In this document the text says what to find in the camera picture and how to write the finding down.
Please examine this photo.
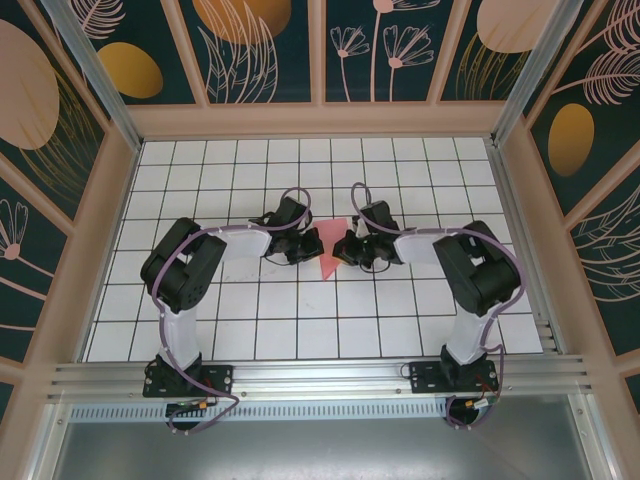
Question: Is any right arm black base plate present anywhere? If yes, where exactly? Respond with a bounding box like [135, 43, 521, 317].
[408, 360, 499, 396]

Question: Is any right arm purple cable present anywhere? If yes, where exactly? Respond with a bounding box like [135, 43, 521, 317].
[349, 181, 529, 432]

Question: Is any small circuit board with wires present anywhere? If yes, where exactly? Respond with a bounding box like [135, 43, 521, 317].
[462, 394, 501, 412]
[167, 397, 219, 416]

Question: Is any slotted metal cable strip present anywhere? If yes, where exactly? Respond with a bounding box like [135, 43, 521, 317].
[69, 403, 451, 422]

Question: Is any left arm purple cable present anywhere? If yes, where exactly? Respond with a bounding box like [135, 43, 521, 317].
[152, 186, 315, 436]

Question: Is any aluminium frame rail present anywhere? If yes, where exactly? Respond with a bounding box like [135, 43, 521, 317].
[569, 394, 619, 480]
[27, 402, 69, 480]

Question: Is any pink cloth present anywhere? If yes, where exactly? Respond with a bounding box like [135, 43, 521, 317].
[314, 217, 351, 283]

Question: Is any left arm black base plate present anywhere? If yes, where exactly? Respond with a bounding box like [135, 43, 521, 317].
[142, 363, 236, 400]

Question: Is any long aluminium mounting rail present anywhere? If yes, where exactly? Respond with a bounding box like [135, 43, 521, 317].
[47, 354, 594, 401]

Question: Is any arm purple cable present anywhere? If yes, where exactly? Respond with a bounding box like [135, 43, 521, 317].
[152, 186, 315, 436]
[349, 181, 529, 432]

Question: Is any grey metal sheet panel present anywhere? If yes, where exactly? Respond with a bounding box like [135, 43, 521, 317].
[52, 422, 596, 480]

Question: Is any aluminium corner post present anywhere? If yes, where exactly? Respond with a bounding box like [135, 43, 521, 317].
[489, 0, 586, 149]
[39, 0, 144, 154]

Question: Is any grooved aluminium side rail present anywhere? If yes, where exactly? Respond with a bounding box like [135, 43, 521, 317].
[487, 142, 569, 356]

